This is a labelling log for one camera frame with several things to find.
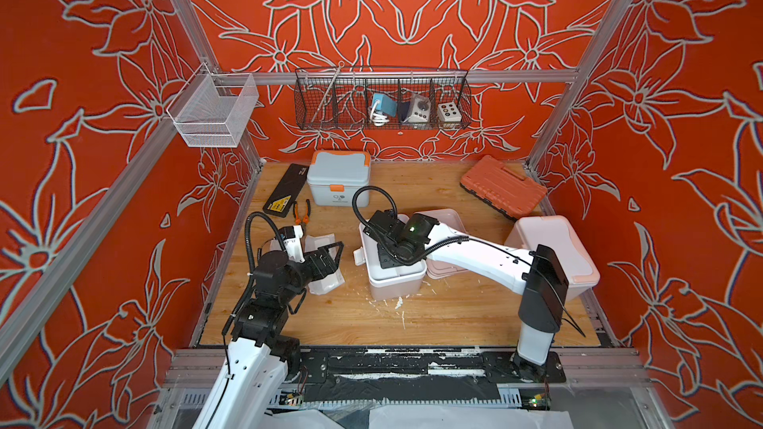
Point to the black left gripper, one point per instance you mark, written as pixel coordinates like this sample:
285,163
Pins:
328,265

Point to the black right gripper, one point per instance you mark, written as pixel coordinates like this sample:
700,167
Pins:
381,257

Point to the pink medicine chest box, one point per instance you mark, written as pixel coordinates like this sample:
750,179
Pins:
388,279

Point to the grey orange medicine chest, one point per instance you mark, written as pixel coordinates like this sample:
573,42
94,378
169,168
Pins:
334,177

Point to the white pink first aid kit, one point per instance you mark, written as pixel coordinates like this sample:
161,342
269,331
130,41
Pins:
557,233

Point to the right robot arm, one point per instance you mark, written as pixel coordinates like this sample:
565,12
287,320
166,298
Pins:
536,274

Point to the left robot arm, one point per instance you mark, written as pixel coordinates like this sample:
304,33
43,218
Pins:
258,358

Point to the black warning label case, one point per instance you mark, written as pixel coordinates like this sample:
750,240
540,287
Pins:
286,192

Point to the red plastic tool case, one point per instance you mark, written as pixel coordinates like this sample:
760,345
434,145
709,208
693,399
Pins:
510,193

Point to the blue item in basket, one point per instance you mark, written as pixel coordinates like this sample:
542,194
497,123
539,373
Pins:
383,105

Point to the white device with dials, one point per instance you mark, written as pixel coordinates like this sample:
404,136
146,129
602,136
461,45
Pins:
418,112

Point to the white button box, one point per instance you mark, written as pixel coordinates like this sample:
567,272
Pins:
449,115

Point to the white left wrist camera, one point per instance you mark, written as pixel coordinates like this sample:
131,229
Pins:
292,237

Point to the orange handled pliers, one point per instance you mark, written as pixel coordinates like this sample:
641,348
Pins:
302,216

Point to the black wire wall basket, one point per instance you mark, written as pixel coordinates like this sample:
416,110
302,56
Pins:
394,98

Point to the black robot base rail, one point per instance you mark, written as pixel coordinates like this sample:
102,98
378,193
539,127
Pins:
497,364

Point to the aluminium horizontal back rail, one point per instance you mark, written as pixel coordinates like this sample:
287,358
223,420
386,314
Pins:
478,77

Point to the white wire mesh basket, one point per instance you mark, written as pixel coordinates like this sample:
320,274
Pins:
209,115

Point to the aluminium frame post left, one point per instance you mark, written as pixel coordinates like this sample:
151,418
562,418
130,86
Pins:
208,63

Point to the aluminium frame post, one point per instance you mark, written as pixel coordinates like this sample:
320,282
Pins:
208,63
612,18

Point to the aluminium frame post right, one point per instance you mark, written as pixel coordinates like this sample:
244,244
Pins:
612,18

